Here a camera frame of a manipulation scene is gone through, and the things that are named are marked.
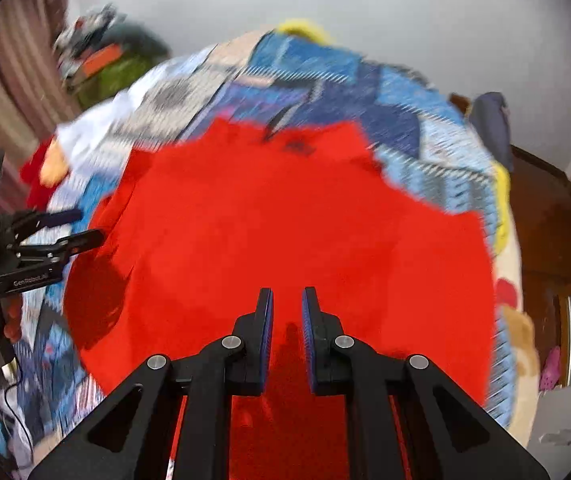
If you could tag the red zip jacket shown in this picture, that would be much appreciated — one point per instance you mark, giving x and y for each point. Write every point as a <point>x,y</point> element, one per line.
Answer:
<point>265,220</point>

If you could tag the beige cartoon blanket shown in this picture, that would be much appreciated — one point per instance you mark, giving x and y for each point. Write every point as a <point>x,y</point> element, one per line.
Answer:
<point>520,330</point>

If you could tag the green patterned cover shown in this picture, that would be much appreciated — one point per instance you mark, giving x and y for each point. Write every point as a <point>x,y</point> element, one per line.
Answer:
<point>115,80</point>

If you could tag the dark grey garment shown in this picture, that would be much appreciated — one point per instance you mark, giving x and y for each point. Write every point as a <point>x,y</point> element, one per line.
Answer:
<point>140,40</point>

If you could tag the white cloth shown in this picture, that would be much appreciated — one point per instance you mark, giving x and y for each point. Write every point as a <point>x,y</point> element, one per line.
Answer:
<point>95,130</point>

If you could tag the blue patchwork quilt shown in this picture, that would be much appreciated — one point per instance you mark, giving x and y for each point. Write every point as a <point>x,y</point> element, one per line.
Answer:
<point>345,95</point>

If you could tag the brown striped curtain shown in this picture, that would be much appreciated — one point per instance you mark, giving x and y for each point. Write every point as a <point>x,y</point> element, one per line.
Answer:
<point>15,70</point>

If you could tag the pink shoes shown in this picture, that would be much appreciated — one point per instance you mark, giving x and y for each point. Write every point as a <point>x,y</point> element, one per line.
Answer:
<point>550,370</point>

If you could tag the grey cloth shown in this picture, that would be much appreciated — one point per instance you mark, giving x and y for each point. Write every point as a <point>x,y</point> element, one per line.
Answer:
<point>490,120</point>

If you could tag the pile of clutter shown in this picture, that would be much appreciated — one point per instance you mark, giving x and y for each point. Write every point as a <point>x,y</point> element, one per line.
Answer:
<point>85,25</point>

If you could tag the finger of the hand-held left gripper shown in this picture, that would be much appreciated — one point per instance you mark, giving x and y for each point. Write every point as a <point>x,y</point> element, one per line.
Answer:
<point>73,242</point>
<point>50,220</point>

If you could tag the red plush toy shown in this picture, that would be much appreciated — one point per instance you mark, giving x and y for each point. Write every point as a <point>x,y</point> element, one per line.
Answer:
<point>40,192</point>

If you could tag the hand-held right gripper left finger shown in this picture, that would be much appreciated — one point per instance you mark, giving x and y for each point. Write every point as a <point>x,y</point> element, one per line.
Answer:
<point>265,340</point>

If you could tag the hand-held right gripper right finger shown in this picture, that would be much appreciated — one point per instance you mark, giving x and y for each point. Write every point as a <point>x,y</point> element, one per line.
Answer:
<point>308,340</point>

